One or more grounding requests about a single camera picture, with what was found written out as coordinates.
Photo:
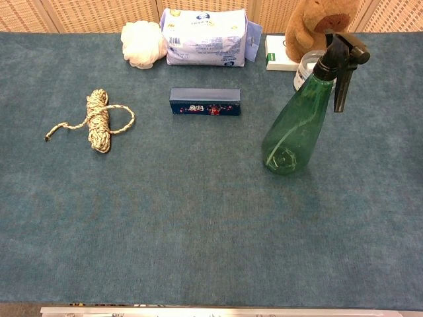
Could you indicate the teal table cloth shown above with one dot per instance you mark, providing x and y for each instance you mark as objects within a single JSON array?
[{"x": 165, "y": 214}]

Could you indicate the dark blue rectangular box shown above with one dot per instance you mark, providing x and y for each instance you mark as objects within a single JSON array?
[{"x": 205, "y": 94}]

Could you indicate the clear plastic jar with clips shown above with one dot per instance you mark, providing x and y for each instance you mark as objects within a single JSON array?
[{"x": 305, "y": 66}]

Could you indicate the white blue tissue pack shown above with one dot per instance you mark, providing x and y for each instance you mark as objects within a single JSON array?
[{"x": 205, "y": 36}]

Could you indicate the brown plush toy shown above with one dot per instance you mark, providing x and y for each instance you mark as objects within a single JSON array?
[{"x": 307, "y": 29}]

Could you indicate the woven wicker folding screen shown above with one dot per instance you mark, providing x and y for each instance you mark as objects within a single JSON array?
[{"x": 99, "y": 13}]

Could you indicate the white box green label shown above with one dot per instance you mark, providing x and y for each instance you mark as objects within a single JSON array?
[{"x": 277, "y": 49}]

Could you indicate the white mesh bath sponge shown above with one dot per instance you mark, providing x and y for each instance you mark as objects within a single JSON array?
[{"x": 142, "y": 44}]

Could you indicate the green spray bottle black trigger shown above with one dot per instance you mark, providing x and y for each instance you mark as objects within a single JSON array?
[{"x": 291, "y": 138}]

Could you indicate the silver metal rail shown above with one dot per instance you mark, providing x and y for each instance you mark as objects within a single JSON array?
[{"x": 198, "y": 312}]

